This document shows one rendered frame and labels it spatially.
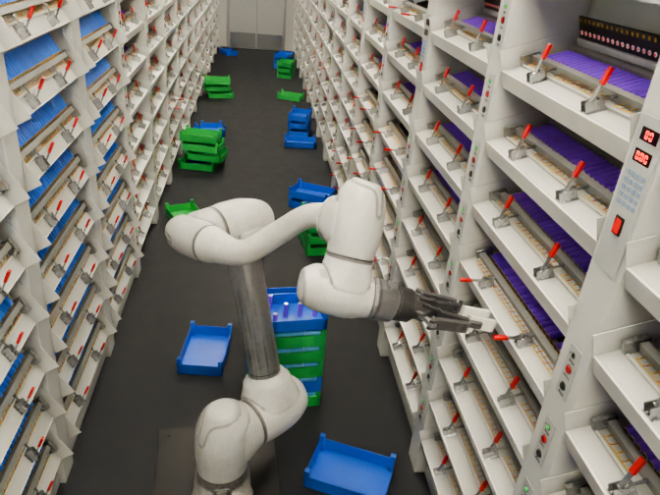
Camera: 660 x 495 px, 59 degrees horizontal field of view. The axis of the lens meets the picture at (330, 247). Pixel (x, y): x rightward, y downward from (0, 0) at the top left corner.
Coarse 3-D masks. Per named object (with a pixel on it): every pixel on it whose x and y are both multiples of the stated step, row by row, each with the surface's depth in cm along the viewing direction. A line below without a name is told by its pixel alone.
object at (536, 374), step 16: (464, 256) 178; (464, 272) 177; (480, 272) 171; (496, 288) 163; (496, 304) 156; (512, 320) 149; (512, 352) 143; (528, 352) 138; (528, 368) 134; (544, 368) 133; (528, 384) 136; (544, 384) 124
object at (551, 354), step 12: (480, 252) 175; (480, 264) 172; (492, 264) 169; (492, 276) 166; (504, 288) 158; (516, 300) 152; (528, 324) 143; (540, 336) 139; (552, 348) 134; (552, 360) 132
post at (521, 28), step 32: (512, 0) 146; (544, 0) 145; (576, 0) 146; (512, 32) 148; (544, 32) 149; (576, 32) 150; (512, 96) 156; (480, 128) 165; (480, 160) 164; (416, 416) 220; (416, 448) 219
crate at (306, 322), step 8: (280, 296) 242; (288, 296) 243; (296, 296) 244; (272, 304) 243; (280, 304) 243; (296, 304) 244; (272, 312) 238; (280, 312) 238; (288, 312) 239; (296, 312) 239; (304, 312) 240; (320, 312) 240; (272, 320) 233; (280, 320) 233; (288, 320) 225; (296, 320) 225; (304, 320) 226; (312, 320) 227; (320, 320) 228; (280, 328) 226; (288, 328) 227; (296, 328) 227; (304, 328) 228; (312, 328) 229; (320, 328) 230
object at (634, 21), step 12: (600, 0) 143; (612, 0) 138; (624, 0) 133; (600, 12) 143; (612, 12) 138; (624, 12) 133; (636, 12) 129; (648, 12) 125; (624, 24) 133; (636, 24) 129; (648, 24) 125; (588, 48) 147
